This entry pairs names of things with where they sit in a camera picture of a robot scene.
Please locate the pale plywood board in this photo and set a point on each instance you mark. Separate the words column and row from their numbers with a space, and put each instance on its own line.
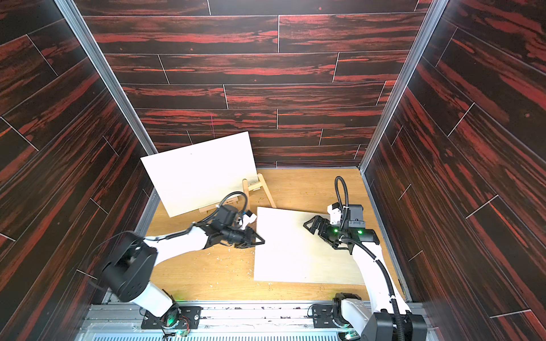
column 291, row 254
column 200, row 175

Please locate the front aluminium frame rail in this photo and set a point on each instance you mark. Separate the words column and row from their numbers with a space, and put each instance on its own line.
column 218, row 320

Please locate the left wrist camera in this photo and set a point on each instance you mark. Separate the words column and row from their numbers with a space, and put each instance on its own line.
column 248, row 218

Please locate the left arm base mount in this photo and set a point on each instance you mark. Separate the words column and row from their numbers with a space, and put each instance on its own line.
column 181, row 318

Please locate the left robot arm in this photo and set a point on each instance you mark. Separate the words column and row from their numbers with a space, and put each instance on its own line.
column 128, row 271

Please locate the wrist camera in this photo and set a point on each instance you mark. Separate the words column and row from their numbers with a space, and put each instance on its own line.
column 335, row 213
column 248, row 218

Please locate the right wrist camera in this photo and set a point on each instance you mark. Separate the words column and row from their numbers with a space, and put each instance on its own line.
column 335, row 213

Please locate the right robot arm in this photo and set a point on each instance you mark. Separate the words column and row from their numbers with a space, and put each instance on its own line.
column 388, row 317

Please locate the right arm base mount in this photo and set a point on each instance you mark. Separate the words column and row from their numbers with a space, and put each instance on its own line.
column 326, row 315

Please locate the grey aluminium right rail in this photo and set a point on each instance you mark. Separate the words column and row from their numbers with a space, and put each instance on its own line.
column 388, row 245

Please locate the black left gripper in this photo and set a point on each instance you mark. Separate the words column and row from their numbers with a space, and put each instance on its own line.
column 249, row 235

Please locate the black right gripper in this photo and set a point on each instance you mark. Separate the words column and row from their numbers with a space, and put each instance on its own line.
column 326, row 230

